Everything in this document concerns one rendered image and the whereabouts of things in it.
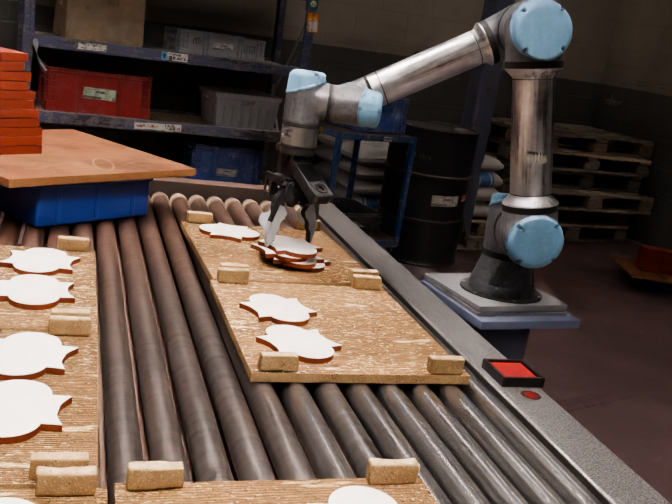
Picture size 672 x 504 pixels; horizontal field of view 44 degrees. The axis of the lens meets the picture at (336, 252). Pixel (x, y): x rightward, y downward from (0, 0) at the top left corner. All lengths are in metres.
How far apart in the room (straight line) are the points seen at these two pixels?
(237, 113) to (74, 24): 1.18
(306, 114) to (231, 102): 4.09
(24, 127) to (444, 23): 5.39
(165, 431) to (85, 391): 0.12
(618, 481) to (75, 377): 0.72
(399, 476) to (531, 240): 0.86
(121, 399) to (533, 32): 1.03
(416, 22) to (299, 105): 5.33
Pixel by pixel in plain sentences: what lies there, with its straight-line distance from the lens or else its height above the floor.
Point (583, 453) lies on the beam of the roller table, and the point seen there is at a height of 0.92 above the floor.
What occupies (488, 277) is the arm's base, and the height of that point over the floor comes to 0.93.
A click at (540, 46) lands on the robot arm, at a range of 1.70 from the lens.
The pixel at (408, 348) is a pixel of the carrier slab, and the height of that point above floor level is 0.94.
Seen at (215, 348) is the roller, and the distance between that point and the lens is 1.32.
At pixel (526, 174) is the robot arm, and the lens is 1.75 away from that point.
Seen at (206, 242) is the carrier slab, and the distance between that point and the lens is 1.83.
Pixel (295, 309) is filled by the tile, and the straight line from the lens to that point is 1.45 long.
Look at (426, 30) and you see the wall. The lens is 7.02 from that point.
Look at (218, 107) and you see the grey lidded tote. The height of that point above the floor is 0.77.
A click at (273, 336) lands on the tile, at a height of 0.95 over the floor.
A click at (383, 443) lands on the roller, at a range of 1.13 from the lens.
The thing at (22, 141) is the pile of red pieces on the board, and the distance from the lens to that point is 2.03.
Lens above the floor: 1.43
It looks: 15 degrees down
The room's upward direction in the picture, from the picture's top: 9 degrees clockwise
